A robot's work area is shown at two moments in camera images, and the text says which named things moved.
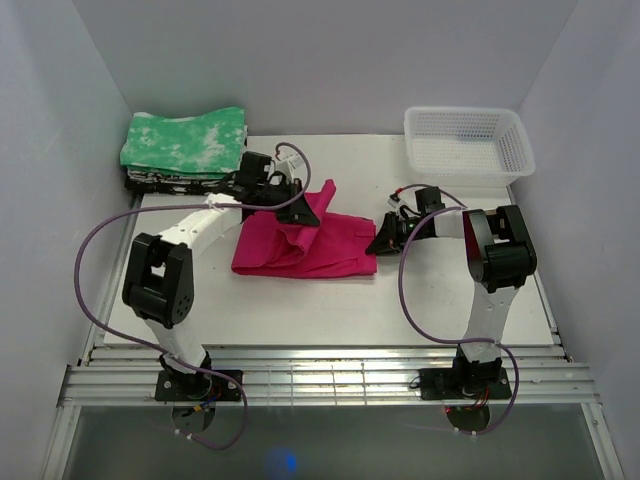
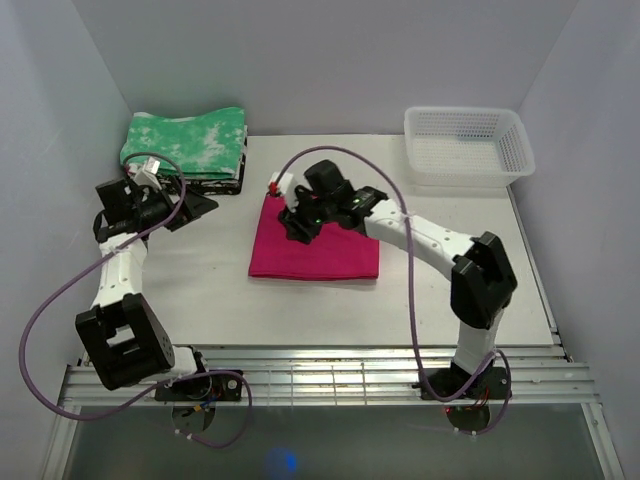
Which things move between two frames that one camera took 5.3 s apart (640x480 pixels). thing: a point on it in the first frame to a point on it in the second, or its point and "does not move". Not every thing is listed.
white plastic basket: x=466 y=146 does not move
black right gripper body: x=397 y=231 to x=309 y=217
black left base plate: x=197 y=387 does not move
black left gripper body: x=281 y=194 to x=158 y=208
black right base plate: x=463 y=383 does not move
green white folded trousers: x=203 y=147 does not move
